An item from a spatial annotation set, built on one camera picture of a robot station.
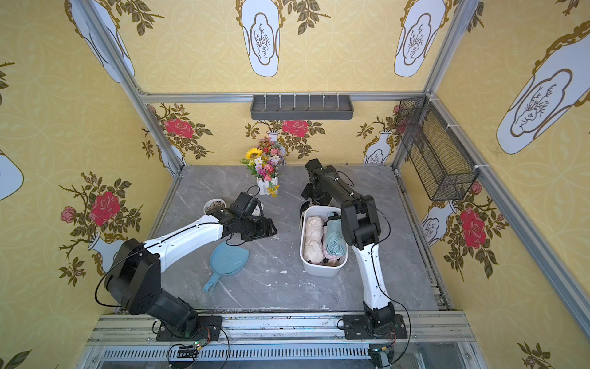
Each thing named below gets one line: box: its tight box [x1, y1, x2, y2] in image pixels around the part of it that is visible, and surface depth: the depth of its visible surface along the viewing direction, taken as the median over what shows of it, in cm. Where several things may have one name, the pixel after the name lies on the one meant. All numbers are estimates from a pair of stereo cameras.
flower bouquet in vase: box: [241, 136, 282, 198], surface depth 102 cm
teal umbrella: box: [325, 212, 347, 256], surface depth 79 cm
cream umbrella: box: [303, 216, 325, 264], surface depth 85 cm
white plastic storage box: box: [299, 205, 349, 277], surface depth 84 cm
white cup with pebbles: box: [203, 198, 227, 216], surface depth 100 cm
